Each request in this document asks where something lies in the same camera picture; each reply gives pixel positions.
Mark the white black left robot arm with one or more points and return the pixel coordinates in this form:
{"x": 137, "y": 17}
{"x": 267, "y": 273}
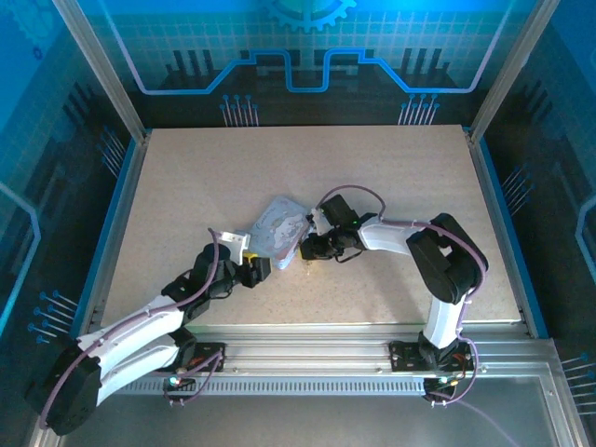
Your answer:
{"x": 130, "y": 335}

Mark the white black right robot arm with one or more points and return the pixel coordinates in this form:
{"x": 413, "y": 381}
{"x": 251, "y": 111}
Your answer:
{"x": 442, "y": 270}

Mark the grey metal plate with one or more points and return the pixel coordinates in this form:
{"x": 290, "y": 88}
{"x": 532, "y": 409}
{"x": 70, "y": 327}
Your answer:
{"x": 302, "y": 423}

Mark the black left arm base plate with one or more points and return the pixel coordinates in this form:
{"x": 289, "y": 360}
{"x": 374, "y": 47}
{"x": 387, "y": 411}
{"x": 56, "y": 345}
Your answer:
{"x": 205, "y": 356}

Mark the aluminium mounting rail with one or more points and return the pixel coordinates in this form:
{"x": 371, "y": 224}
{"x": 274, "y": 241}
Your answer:
{"x": 302, "y": 349}

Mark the aluminium table side rail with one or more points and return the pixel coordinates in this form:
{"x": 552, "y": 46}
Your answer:
{"x": 501, "y": 233}
{"x": 117, "y": 233}

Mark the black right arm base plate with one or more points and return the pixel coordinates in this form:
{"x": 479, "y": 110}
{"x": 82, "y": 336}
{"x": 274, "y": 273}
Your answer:
{"x": 402, "y": 356}

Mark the aluminium frame post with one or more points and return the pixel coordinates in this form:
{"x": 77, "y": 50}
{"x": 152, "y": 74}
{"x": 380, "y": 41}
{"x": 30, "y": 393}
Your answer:
{"x": 510, "y": 70}
{"x": 104, "y": 70}

